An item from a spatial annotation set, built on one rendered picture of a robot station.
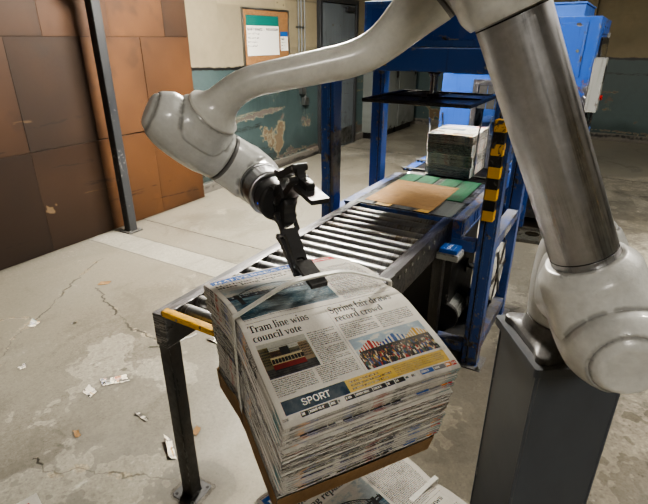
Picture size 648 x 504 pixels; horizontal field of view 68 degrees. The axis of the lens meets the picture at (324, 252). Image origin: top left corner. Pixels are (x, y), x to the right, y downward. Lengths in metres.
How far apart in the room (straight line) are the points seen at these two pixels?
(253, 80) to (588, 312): 0.65
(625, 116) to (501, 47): 9.02
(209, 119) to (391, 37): 0.34
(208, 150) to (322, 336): 0.40
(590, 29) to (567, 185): 3.80
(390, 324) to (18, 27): 3.83
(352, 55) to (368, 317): 0.45
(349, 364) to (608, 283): 0.39
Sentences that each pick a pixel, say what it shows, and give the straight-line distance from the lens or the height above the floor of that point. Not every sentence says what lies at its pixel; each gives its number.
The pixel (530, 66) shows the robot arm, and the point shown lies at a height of 1.55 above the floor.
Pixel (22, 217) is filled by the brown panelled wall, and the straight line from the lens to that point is 4.33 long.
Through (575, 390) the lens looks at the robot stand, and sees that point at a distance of 1.13.
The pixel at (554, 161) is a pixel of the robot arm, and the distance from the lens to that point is 0.75.
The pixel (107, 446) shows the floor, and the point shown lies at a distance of 2.40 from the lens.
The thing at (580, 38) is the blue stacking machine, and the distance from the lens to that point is 4.52.
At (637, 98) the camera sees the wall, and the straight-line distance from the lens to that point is 9.69.
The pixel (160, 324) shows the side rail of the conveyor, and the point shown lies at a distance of 1.61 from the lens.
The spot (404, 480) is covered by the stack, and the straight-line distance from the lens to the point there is 1.01.
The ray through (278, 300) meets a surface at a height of 1.19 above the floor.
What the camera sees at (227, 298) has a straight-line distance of 0.83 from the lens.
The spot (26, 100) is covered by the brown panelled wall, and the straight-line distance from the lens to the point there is 4.27.
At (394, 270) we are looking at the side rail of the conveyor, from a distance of 1.81.
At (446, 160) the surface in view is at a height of 0.90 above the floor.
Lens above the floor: 1.58
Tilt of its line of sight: 24 degrees down
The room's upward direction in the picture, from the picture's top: straight up
